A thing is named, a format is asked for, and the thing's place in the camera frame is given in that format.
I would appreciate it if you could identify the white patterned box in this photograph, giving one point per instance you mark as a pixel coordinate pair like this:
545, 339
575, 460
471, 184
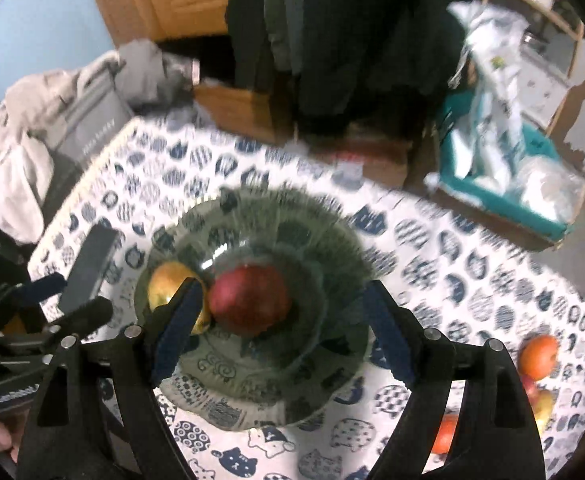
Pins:
542, 85

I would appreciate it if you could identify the wooden shelf frame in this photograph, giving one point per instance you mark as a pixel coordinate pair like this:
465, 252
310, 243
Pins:
574, 35

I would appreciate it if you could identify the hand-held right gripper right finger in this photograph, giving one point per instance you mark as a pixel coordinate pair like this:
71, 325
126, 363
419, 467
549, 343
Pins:
390, 345

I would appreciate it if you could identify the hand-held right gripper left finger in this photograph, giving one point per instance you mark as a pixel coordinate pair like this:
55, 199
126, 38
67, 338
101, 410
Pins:
175, 340

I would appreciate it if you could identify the yellow green apple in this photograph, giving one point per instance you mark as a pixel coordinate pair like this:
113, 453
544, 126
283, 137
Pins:
165, 282

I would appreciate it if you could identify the clear plastic bag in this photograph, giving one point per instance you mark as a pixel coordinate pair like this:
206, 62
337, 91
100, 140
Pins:
552, 187

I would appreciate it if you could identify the reddish brown box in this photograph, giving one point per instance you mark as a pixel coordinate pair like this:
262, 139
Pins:
372, 152

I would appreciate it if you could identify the cat print tablecloth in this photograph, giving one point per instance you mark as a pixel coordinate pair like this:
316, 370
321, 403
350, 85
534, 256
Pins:
422, 240

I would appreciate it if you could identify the red yellow apple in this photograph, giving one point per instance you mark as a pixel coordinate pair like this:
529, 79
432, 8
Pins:
539, 402

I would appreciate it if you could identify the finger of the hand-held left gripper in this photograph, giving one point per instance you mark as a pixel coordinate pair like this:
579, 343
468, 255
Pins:
90, 270
42, 286

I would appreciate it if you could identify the white printed rice bag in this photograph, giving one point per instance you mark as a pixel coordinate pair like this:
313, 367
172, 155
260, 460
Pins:
494, 85

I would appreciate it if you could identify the teal cardboard box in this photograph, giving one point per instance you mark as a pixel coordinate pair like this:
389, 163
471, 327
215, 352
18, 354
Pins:
492, 200

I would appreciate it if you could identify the clear glass bowl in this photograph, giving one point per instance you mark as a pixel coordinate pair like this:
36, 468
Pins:
292, 240

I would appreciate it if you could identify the grey crumpled cloth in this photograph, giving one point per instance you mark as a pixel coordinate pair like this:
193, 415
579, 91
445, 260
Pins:
147, 70

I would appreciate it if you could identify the dark hanging clothes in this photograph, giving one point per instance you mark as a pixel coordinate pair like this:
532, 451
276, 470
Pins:
352, 35

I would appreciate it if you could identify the grey fabric bag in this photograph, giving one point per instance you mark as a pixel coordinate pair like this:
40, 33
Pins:
87, 125

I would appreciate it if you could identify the beige hooded garment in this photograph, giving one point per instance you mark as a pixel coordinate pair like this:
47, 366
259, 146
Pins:
15, 180

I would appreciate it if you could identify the small orange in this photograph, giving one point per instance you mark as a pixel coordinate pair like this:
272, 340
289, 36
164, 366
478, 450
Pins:
445, 435

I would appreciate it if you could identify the large orange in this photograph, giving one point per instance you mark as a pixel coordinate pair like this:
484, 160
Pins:
538, 357

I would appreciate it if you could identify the dark red apple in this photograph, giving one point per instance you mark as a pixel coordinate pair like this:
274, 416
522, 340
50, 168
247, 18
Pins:
250, 300

